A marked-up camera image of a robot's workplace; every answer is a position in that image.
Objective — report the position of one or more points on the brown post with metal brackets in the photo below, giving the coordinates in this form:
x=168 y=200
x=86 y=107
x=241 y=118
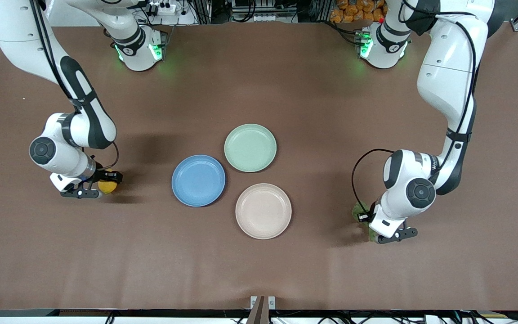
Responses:
x=262 y=310

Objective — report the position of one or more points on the blue round plate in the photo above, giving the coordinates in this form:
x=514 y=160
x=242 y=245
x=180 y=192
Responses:
x=198 y=181

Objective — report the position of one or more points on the brown table cover sheet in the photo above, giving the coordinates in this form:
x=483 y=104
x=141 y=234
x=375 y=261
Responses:
x=259 y=270

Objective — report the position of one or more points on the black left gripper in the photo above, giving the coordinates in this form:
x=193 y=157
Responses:
x=368 y=217

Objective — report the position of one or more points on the black table edge rail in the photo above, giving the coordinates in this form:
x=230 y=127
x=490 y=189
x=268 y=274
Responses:
x=106 y=312

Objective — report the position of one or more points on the mint green round plate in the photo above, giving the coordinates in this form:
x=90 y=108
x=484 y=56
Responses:
x=250 y=148

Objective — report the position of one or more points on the beige round plate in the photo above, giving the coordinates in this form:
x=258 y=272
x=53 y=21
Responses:
x=263 y=211

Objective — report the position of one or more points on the white power strip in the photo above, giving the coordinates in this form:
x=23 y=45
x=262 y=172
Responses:
x=164 y=8

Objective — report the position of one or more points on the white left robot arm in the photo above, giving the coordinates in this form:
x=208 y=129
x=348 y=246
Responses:
x=448 y=67

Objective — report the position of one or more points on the bag of oranges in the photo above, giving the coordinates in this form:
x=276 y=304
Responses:
x=353 y=11

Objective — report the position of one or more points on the yellow lemon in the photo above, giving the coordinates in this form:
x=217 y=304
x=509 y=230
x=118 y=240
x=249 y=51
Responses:
x=107 y=187

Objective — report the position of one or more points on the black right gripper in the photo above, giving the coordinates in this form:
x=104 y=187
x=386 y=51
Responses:
x=101 y=173

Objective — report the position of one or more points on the green lettuce leaf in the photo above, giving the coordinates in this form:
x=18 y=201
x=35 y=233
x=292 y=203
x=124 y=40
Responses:
x=359 y=209

